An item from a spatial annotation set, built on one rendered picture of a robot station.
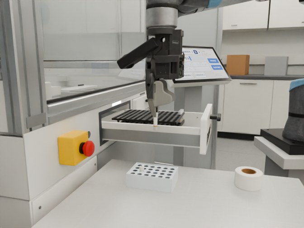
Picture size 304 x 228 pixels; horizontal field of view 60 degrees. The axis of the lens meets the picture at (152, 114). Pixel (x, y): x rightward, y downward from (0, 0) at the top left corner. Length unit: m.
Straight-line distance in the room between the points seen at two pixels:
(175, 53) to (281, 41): 3.93
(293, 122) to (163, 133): 0.54
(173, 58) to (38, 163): 0.38
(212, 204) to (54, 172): 0.38
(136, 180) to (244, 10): 3.69
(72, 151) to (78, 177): 0.14
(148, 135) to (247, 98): 3.07
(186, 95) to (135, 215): 1.29
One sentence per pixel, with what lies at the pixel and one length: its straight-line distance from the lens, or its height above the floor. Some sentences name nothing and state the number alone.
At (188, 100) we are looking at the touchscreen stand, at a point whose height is 0.83.
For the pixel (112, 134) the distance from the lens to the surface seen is 0.87.
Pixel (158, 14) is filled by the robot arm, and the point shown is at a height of 1.19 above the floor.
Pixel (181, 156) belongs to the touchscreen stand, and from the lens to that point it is 1.92.
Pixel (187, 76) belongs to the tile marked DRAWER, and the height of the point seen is 1.00.
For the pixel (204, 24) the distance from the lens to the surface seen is 2.57.
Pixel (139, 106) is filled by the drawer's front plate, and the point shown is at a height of 0.89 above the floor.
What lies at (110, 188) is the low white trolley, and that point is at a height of 0.76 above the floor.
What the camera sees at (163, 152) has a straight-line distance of 2.80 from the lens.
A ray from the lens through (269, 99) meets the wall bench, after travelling 3.82.
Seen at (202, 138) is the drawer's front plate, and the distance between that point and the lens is 0.78.
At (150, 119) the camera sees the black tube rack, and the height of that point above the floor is 0.90.
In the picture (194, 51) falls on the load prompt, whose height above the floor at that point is 1.16.
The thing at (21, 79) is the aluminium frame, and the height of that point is 1.05.
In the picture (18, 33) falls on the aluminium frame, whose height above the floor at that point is 1.14.
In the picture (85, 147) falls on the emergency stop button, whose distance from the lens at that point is 0.66.
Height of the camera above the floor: 1.09
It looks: 11 degrees down
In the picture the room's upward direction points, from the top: straight up
